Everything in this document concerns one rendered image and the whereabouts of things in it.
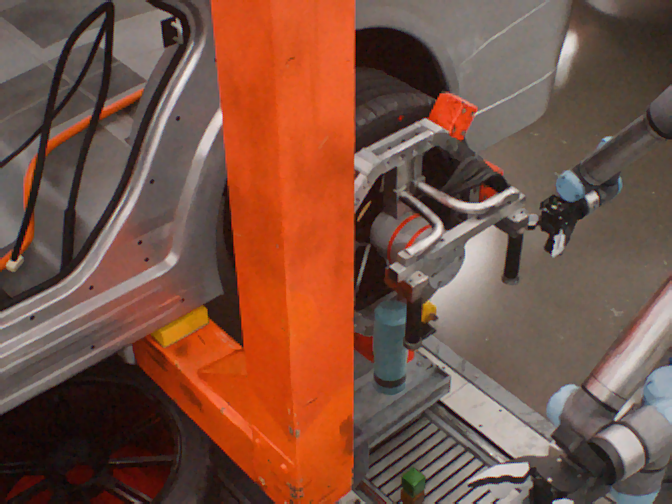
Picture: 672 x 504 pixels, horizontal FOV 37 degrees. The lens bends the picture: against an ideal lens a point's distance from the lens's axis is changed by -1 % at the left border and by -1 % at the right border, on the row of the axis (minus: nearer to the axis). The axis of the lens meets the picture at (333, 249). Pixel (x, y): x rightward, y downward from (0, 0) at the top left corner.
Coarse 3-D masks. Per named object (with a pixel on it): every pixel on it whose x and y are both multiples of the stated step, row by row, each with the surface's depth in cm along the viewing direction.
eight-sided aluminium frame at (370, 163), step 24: (384, 144) 228; (408, 144) 228; (432, 144) 233; (456, 144) 240; (360, 168) 224; (384, 168) 225; (360, 192) 224; (456, 216) 264; (432, 288) 265; (360, 312) 258
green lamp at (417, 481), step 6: (414, 468) 214; (408, 474) 213; (414, 474) 213; (420, 474) 213; (402, 480) 213; (408, 480) 212; (414, 480) 211; (420, 480) 212; (402, 486) 214; (408, 486) 212; (414, 486) 211; (420, 486) 212; (408, 492) 213; (414, 492) 212
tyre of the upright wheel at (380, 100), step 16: (368, 80) 241; (384, 80) 243; (368, 96) 233; (384, 96) 234; (400, 96) 235; (416, 96) 237; (368, 112) 228; (384, 112) 230; (400, 112) 233; (416, 112) 237; (368, 128) 228; (384, 128) 232; (400, 128) 236; (368, 144) 231; (224, 208) 242; (448, 208) 267; (224, 224) 243; (224, 240) 247; (368, 304) 264
